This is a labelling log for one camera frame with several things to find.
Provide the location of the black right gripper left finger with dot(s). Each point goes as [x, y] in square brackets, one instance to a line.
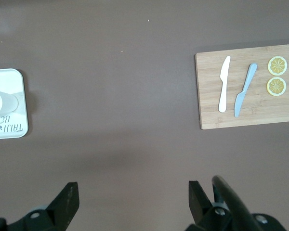
[62, 207]

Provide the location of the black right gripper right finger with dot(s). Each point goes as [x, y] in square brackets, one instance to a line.
[200, 209]

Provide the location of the bamboo cutting board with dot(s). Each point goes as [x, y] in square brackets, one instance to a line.
[255, 113]

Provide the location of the white plastic knife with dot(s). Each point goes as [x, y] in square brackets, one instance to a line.
[224, 96]

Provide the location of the grey-blue plastic knife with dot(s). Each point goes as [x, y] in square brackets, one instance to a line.
[246, 86]

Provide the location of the white bear print tray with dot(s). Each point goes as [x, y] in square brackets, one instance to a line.
[7, 79]

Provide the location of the yellow lemon slice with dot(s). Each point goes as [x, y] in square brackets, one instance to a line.
[277, 65]
[276, 86]

